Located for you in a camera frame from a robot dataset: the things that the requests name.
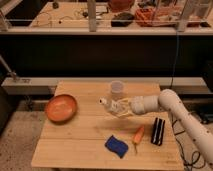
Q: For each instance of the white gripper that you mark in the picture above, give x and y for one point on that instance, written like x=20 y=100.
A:
x=139 y=105

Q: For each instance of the small clear plastic bottle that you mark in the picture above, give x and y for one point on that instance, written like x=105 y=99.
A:
x=113 y=107

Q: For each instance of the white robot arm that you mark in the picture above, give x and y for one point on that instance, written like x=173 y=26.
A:
x=168 y=101

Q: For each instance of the translucent plastic cup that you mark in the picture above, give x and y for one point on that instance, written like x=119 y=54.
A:
x=116 y=90

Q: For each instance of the orange carrot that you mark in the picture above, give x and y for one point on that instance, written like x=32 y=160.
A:
x=138 y=137

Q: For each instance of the blue sponge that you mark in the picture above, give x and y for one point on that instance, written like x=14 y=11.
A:
x=117 y=146

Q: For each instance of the black rectangular block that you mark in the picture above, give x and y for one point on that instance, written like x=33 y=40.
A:
x=158 y=131

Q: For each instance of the orange bowl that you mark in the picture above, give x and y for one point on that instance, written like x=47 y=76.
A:
x=61 y=108

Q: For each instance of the black object on bench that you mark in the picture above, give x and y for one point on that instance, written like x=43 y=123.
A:
x=122 y=19

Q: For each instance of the orange crate on bench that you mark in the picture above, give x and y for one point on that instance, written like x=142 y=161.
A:
x=163 y=17

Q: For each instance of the wooden post on bench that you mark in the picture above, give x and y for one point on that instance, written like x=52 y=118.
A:
x=91 y=4

